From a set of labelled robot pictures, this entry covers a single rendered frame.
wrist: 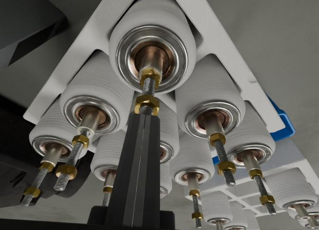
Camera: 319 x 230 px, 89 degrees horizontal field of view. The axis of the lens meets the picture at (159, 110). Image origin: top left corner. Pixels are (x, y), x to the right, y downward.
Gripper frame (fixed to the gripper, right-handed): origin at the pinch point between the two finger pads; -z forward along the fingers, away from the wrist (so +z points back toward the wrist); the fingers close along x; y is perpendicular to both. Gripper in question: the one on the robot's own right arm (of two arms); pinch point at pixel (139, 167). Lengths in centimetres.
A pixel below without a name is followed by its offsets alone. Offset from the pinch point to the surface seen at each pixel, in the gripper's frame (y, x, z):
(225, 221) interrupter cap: 51, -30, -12
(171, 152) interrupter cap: 15.5, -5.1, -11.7
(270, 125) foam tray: 13.2, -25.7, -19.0
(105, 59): 4.5, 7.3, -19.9
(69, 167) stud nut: 8.5, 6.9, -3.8
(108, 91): 5.1, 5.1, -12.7
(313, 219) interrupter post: 40, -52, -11
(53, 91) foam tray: 11.7, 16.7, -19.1
